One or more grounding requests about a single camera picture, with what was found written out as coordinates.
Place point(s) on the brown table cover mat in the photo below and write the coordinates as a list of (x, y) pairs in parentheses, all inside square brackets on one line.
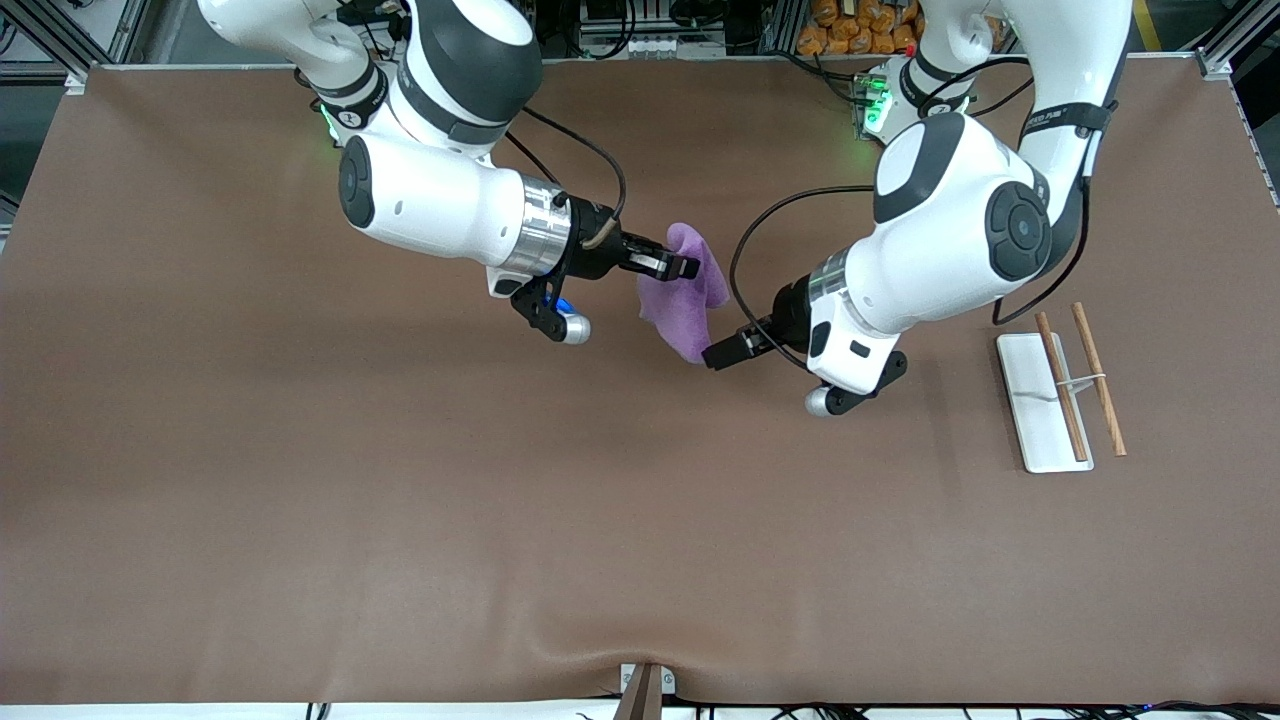
[(640, 500)]

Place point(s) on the purple cloth towel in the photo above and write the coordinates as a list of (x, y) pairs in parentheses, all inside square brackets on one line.
[(690, 310)]

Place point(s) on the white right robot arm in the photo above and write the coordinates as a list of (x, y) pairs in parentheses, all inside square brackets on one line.
[(430, 200)]

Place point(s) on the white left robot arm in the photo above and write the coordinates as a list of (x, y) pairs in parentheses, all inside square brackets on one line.
[(950, 240)]

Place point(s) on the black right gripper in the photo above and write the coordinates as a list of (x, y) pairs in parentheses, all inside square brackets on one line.
[(593, 250)]

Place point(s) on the aluminium frame profile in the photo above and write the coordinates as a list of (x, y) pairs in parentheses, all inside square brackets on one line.
[(60, 35), (1235, 45)]

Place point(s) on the brown flat bar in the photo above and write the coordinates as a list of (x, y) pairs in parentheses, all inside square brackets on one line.
[(640, 700)]

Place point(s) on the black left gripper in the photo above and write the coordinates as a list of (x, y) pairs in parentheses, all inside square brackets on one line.
[(789, 312)]

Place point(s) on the orange snack packets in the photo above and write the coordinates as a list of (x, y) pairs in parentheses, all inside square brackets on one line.
[(860, 30)]

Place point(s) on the grey metal table bracket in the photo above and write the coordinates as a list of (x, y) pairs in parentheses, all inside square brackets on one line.
[(668, 680)]

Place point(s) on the white towel rack wooden rods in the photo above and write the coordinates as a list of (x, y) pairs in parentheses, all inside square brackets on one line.
[(1040, 430)]

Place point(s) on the grey electronics box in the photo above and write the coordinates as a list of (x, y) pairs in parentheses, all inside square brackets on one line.
[(650, 25)]

